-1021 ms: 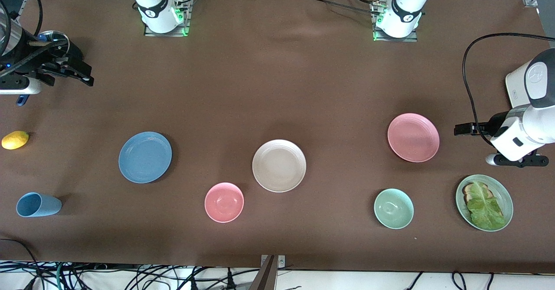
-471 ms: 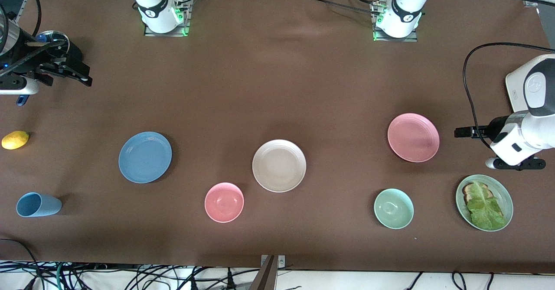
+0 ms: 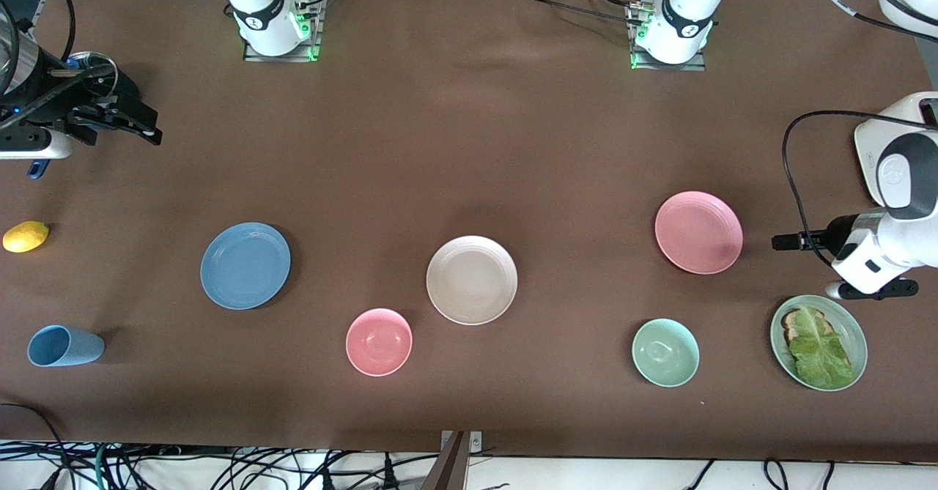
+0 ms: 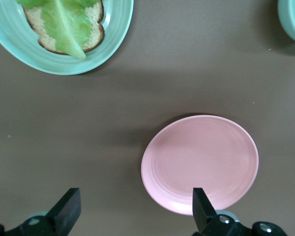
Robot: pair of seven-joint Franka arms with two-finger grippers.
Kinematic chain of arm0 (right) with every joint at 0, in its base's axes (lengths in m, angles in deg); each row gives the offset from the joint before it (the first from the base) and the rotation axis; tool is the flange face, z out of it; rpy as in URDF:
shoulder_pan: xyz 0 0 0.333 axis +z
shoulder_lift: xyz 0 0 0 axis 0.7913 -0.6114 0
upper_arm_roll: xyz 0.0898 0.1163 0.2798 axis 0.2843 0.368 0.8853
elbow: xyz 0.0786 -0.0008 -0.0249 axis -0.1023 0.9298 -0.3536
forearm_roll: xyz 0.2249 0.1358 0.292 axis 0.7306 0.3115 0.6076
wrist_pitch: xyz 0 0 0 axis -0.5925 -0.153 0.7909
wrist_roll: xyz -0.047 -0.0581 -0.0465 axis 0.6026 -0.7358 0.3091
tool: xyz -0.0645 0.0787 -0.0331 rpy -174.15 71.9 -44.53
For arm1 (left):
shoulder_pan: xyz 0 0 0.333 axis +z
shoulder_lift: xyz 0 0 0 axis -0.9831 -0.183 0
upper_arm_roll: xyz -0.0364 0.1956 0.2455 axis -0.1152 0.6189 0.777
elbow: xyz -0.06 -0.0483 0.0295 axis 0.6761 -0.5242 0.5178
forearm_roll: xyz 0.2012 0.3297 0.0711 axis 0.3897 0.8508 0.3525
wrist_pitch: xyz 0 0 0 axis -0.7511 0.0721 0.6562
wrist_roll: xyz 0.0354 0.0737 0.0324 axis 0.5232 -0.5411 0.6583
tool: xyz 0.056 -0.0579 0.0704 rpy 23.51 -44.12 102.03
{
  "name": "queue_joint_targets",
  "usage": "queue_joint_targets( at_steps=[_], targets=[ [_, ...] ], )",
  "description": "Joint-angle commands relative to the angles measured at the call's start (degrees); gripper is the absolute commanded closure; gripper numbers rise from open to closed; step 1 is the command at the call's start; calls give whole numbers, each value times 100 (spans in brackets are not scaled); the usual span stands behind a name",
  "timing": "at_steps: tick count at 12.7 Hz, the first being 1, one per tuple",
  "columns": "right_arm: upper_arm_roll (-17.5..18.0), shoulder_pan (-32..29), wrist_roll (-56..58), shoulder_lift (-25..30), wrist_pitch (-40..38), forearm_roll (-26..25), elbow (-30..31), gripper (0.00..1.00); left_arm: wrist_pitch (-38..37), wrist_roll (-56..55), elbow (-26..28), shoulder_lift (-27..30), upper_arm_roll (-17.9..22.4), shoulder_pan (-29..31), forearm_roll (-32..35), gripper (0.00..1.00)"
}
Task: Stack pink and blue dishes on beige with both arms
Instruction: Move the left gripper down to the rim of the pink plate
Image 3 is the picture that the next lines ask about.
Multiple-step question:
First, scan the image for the pink shallow bowl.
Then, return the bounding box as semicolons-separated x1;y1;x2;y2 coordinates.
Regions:
654;191;744;275

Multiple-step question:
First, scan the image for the blue shallow bowl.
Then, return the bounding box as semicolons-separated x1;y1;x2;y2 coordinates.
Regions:
200;222;292;311

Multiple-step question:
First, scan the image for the bread slice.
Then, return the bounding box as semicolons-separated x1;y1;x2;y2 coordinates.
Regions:
781;308;834;346

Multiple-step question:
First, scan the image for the green plate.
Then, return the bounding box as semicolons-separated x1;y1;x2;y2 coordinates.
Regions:
769;294;868;393

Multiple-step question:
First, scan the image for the green lettuce leaf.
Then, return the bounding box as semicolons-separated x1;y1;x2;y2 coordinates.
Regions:
788;307;855;388

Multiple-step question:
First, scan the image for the yellow lemon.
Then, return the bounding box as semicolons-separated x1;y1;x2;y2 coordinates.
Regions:
2;220;51;253

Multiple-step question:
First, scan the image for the white toaster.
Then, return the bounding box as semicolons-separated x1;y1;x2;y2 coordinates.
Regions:
854;93;938;205

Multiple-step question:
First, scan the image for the green deep bowl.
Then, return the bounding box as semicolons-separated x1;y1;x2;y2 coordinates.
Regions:
632;318;701;388

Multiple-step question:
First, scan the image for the blue cup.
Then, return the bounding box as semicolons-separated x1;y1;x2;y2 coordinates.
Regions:
27;324;106;368

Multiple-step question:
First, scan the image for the beige shallow bowl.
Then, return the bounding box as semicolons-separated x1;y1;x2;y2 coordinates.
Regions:
426;236;519;326

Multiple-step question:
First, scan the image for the pink deep bowl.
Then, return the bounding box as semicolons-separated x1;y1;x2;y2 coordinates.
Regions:
345;308;413;377

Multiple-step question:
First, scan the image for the brown table cover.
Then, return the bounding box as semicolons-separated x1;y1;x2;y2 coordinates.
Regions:
0;0;938;463

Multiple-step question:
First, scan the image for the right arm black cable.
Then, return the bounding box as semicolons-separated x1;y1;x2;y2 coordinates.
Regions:
0;0;118;128

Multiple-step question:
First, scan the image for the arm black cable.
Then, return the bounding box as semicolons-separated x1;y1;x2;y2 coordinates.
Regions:
782;0;938;267
0;0;118;128

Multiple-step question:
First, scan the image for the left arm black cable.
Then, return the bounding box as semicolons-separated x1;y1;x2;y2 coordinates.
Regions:
782;0;938;267

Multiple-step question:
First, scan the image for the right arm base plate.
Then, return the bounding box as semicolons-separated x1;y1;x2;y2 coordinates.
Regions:
243;0;323;62

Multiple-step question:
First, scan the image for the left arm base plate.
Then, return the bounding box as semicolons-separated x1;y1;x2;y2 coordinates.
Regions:
630;3;706;72

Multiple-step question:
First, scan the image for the left arm base cable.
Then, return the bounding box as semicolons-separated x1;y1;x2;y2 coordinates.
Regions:
509;0;646;23

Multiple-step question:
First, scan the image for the small metal bracket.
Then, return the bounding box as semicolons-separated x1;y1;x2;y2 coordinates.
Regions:
440;431;484;453

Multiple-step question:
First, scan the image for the dark wedge post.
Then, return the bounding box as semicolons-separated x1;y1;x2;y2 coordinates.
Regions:
420;431;468;490

